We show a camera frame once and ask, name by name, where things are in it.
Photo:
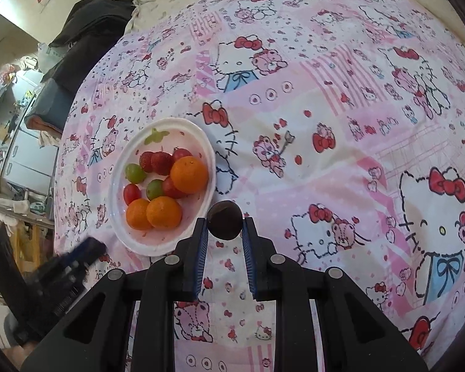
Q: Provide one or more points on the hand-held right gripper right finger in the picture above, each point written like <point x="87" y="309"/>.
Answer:
<point x="248" y="255"/>

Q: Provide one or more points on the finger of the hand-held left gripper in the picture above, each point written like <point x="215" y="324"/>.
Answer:
<point x="86" y="251"/>

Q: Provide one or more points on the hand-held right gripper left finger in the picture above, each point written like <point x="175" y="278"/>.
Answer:
<point x="201" y="255"/>

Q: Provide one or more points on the dark passion fruit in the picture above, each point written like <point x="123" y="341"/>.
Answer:
<point x="224" y="221"/>

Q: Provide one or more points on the white strawberry print bowl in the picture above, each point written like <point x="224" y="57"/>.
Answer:
<point x="159" y="240"/>

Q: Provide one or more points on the orange tangerine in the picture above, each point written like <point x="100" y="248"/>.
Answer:
<point x="136" y="214"/>
<point x="190" y="174"/>
<point x="163" y="212"/>

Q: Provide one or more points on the red cherry tomato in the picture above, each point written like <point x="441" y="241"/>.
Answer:
<point x="131" y="193"/>
<point x="170" y="189"/>

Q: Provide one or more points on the green grape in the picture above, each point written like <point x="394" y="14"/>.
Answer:
<point x="154" y="189"/>

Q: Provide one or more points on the green jujube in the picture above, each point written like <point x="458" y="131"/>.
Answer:
<point x="135" y="173"/>

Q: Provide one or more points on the red grape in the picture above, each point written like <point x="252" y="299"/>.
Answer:
<point x="181" y="153"/>

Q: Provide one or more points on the red strawberry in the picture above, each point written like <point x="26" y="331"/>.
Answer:
<point x="146" y="161"/>
<point x="162" y="162"/>

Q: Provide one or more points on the wooden table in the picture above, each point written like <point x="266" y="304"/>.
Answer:
<point x="27" y="248"/>

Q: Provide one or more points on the white cloth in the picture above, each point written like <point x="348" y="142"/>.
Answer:
<point x="6" y="211"/>

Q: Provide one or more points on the white cabinet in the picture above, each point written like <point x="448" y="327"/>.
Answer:
<point x="27" y="159"/>

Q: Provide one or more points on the pink cartoon cat printed blanket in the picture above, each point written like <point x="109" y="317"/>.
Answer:
<point x="314" y="124"/>

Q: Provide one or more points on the blue-grey cushion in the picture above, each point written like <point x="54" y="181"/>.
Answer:
<point x="48" y="104"/>

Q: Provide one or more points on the white plastic bag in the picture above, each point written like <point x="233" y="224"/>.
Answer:
<point x="50" y="56"/>

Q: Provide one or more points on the black clothing pile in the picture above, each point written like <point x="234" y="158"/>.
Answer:
<point x="89" y="31"/>

